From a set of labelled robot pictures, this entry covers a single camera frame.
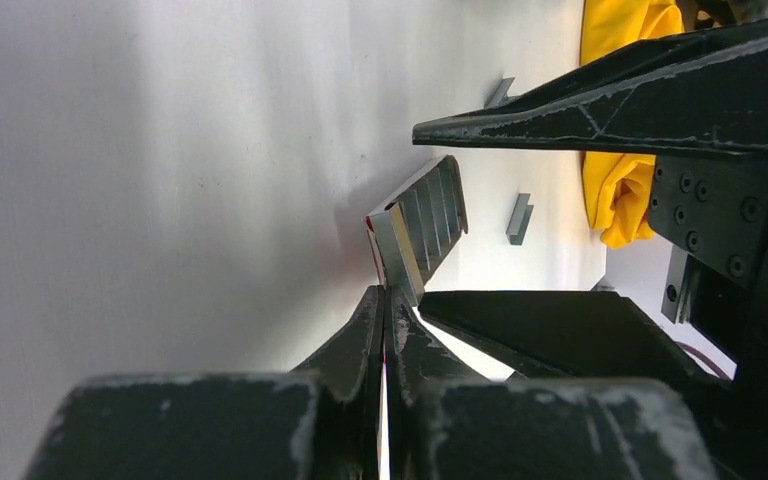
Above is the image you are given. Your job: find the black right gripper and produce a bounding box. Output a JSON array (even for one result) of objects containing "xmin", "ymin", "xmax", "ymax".
[{"xmin": 648, "ymin": 155, "xmax": 768, "ymax": 479}]

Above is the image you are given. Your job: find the staple box with staples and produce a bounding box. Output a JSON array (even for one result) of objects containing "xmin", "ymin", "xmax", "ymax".
[{"xmin": 364, "ymin": 155, "xmax": 468, "ymax": 307}]

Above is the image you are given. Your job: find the grey staple strip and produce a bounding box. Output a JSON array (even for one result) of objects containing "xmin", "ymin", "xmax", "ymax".
[
  {"xmin": 505, "ymin": 193, "xmax": 534, "ymax": 246},
  {"xmin": 484, "ymin": 77, "xmax": 515, "ymax": 109}
]

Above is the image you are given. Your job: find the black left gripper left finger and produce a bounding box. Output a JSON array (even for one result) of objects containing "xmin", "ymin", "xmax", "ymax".
[{"xmin": 25, "ymin": 286, "xmax": 384, "ymax": 479}]

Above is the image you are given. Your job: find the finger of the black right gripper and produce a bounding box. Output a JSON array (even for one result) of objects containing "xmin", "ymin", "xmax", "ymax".
[
  {"xmin": 412, "ymin": 19, "xmax": 768, "ymax": 158},
  {"xmin": 419, "ymin": 291, "xmax": 727, "ymax": 391}
]

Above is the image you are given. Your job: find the yellow crumpled cloth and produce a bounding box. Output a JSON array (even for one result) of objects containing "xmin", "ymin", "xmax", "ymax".
[{"xmin": 579, "ymin": 1, "xmax": 684, "ymax": 249}]

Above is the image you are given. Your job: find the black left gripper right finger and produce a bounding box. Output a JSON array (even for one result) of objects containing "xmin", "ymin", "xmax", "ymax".
[{"xmin": 384, "ymin": 291, "xmax": 717, "ymax": 479}]

